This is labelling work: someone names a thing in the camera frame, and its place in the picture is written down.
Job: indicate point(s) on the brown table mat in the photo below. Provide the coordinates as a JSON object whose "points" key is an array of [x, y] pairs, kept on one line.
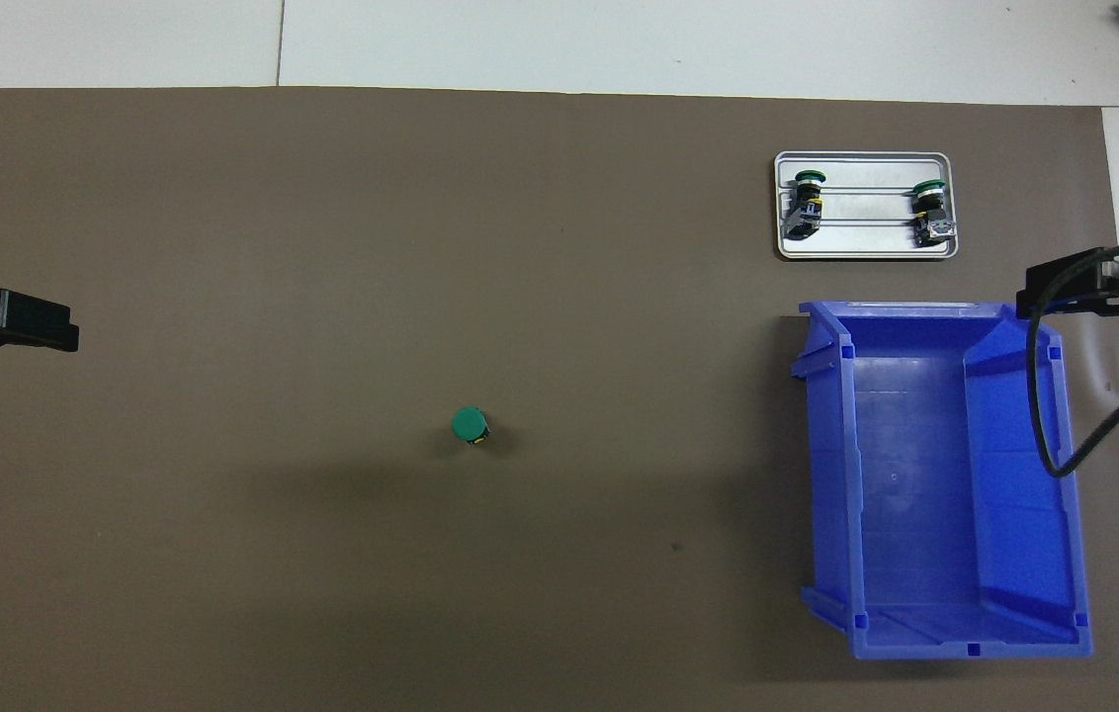
{"points": [[421, 247]]}

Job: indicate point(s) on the silver metal tray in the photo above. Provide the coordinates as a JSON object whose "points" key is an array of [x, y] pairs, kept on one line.
{"points": [[866, 222]]}

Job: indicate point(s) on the green push button switch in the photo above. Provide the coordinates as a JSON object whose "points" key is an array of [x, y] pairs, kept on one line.
{"points": [[468, 424], [805, 208], [932, 213]]}

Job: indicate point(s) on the blue plastic storage bin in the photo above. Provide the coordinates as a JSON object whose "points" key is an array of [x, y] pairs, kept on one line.
{"points": [[915, 494]]}

